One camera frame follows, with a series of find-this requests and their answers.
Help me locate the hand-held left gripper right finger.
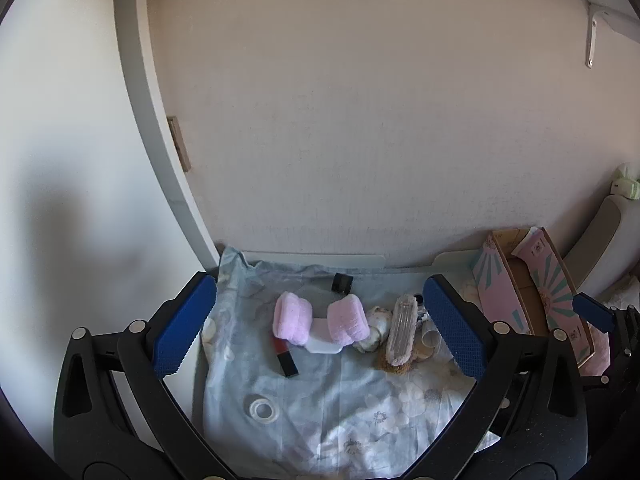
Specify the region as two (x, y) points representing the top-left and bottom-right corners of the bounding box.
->
(405, 274), (588, 480)

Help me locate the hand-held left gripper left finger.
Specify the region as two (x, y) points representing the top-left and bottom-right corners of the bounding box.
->
(52, 271), (236, 480)

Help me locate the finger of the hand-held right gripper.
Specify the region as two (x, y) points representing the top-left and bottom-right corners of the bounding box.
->
(572, 292), (630, 341)

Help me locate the cardboard box with pink flaps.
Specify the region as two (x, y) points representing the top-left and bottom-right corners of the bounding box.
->
(471, 227), (598, 378)

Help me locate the pink plush roll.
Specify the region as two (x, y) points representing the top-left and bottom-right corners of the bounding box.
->
(272, 292), (313, 347)
(326, 294), (371, 347)

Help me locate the white square case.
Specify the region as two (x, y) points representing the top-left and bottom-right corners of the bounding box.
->
(303, 317), (356, 356)

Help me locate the beige cylinder tube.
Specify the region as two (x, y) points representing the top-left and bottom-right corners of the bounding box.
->
(417, 327), (443, 361)

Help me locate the brown fluffy pad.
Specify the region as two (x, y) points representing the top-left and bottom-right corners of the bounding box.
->
(376, 345), (416, 376)

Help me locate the clear tape roll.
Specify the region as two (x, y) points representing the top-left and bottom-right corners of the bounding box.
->
(243, 396), (277, 422)

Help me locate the red and black lipstick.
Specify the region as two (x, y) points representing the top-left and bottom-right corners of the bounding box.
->
(272, 334), (300, 378)

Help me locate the green and white packet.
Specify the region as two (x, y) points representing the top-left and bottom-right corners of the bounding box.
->
(611, 161), (640, 200)

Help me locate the blue floral cloth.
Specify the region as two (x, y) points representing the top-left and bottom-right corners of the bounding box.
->
(200, 245), (501, 478)

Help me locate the small wooden wall block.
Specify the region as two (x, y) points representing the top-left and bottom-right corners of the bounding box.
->
(166, 116), (192, 172)

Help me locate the white curved frame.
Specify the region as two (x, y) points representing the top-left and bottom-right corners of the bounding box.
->
(114, 0), (221, 273)

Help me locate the white shelf bracket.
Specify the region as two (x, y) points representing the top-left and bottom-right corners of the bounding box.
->
(585, 2), (640, 68)

